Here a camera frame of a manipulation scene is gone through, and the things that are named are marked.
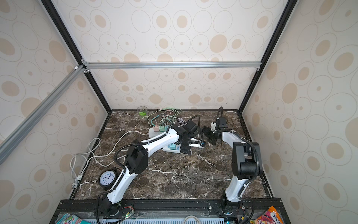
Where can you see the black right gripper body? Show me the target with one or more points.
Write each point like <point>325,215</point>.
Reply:
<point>210,134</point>

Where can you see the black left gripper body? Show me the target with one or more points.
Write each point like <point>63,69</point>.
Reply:
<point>186,143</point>

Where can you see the teal charger plug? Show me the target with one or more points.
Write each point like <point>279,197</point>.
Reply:
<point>172,146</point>

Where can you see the blue white power strip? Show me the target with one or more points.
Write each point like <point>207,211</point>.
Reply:
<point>166,149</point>

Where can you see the pink charger plug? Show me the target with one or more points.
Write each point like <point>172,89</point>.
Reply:
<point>156,128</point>

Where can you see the multicolour white power strip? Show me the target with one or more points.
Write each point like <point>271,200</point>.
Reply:
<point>159,131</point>

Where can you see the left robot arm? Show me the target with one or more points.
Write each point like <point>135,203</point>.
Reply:
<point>134,157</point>

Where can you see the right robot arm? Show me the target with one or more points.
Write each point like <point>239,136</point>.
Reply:
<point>246,162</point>

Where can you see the glass cup with green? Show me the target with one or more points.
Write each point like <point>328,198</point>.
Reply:
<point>142,111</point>

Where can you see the black alarm clock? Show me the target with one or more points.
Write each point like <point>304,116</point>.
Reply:
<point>107,178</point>

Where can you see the colourful snack bag right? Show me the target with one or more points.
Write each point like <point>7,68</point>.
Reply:
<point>271,216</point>

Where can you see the green snack bag left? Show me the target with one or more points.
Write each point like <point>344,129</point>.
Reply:
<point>71,219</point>

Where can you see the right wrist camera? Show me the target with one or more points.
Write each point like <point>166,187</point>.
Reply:
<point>219,124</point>

